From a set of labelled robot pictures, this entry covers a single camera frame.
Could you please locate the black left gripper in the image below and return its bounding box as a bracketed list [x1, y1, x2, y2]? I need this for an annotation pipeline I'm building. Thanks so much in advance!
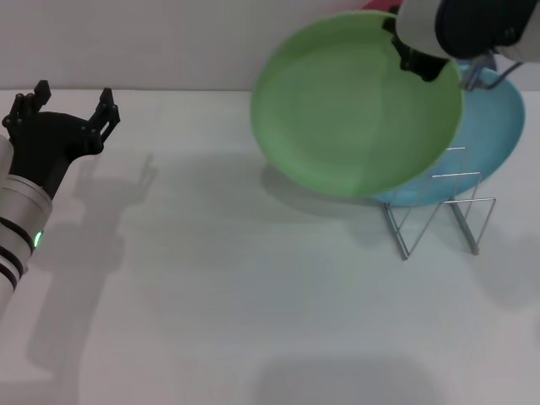
[2, 79, 122, 199]

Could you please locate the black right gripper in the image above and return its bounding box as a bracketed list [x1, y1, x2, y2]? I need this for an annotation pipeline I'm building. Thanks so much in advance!
[381, 16, 451, 84]

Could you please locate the green round plate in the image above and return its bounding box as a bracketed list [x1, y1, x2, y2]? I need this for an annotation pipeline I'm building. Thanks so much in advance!
[250, 11, 466, 198]

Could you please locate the pink round plate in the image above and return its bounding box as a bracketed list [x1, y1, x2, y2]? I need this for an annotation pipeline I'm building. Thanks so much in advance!
[361, 0, 402, 14]

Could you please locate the light blue round plate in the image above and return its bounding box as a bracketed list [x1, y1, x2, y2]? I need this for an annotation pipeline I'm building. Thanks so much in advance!
[373, 67, 527, 208]

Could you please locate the dark cable with silver connectors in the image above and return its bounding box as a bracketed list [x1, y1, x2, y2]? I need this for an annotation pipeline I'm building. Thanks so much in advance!
[458, 57, 524, 93]

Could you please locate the silver wire plate rack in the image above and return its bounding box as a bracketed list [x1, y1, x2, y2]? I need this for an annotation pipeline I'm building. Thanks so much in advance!
[382, 147, 495, 259]

